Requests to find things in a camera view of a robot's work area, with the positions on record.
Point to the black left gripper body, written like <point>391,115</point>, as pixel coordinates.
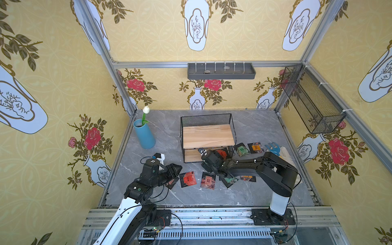
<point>165,172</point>

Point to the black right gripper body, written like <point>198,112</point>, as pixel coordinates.
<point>206,159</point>

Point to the red tea bag shelf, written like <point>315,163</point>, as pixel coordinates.
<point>223,153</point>

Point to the green label tea bag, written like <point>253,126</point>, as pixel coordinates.
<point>241,150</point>

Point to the pink label black tea bag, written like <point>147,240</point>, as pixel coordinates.
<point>208,180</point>

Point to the red label tea bag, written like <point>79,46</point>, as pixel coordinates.
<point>187,179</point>

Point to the orange label tea bag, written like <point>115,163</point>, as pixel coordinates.
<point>255,148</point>

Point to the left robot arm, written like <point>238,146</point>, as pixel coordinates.
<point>136,210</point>

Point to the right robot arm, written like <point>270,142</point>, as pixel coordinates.
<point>279,175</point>

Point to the blue vase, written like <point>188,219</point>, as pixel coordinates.
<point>144,134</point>

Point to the blue garden hand rake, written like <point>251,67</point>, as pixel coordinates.
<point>273,148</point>

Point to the white tulip flower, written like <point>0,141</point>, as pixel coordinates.
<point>146,111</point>

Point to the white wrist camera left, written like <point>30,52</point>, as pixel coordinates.
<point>160,157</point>

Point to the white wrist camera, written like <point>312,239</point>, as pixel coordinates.
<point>202,151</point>
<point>160,157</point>

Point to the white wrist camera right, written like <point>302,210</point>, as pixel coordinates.
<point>202,151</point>

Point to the black wire mesh shelf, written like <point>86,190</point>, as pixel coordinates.
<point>211,132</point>

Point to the grey wall rack tray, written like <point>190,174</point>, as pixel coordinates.
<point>221,71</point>

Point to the black wire wall basket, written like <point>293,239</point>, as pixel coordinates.
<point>318,110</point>

